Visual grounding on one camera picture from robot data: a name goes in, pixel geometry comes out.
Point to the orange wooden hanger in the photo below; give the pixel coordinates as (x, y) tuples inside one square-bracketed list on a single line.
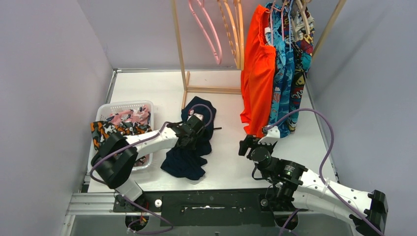
[(231, 30), (240, 31)]

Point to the white plastic perforated basket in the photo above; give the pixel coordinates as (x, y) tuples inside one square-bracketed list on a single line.
[(105, 110)]

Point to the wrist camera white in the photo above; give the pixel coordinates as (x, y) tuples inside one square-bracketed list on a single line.
[(192, 113), (271, 135)]

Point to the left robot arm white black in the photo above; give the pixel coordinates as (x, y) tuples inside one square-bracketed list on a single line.
[(113, 163)]

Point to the blue plastic hanger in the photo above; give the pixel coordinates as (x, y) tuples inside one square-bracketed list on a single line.
[(289, 13)]

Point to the dark blue leaf shorts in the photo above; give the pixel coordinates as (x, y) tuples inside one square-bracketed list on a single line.
[(298, 80)]

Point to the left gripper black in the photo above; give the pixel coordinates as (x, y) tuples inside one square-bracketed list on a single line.
[(194, 131)]

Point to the navy blue shorts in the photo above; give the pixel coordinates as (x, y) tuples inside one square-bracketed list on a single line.
[(181, 162)]

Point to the light blue fish shorts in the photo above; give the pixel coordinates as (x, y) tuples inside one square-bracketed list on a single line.
[(284, 68)]

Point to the orange camouflage shorts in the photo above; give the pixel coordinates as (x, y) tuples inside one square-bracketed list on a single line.
[(101, 131)]

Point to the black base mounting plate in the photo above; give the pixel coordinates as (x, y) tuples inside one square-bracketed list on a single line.
[(234, 207)]

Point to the bright orange shorts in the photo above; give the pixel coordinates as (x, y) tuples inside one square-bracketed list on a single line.
[(257, 76)]

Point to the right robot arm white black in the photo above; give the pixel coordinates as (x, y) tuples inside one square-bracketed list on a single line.
[(302, 188)]

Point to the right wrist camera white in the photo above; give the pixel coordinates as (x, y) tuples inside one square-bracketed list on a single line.
[(271, 135)]

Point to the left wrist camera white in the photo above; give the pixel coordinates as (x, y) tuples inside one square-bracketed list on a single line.
[(192, 113)]

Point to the light wooden hanger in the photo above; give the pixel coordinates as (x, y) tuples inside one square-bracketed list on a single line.
[(304, 23)]

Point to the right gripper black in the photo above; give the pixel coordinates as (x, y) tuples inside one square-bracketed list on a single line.
[(249, 142)]

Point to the pink shark print shorts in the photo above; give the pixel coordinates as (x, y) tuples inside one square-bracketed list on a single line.
[(140, 115)]

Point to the comic print shorts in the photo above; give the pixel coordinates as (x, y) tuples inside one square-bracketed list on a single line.
[(306, 43)]

